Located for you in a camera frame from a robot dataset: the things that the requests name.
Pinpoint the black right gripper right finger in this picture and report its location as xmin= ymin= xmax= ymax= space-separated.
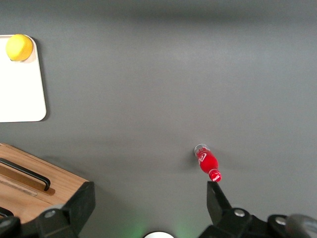
xmin=199 ymin=180 xmax=317 ymax=238

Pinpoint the yellow lemon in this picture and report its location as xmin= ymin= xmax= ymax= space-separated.
xmin=5 ymin=34 xmax=34 ymax=62

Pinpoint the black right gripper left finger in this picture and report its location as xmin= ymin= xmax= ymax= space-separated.
xmin=0 ymin=181 xmax=96 ymax=238

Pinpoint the red coke bottle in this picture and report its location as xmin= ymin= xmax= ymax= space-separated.
xmin=194 ymin=143 xmax=222 ymax=183

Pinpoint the wooden drawer cabinet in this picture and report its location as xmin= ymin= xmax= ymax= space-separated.
xmin=0 ymin=142 xmax=90 ymax=225

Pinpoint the white rectangular tray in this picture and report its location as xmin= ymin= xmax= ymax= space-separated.
xmin=0 ymin=34 xmax=47 ymax=123

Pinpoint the wooden drawer front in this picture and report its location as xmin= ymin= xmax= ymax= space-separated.
xmin=0 ymin=182 xmax=62 ymax=225
xmin=0 ymin=143 xmax=90 ymax=199

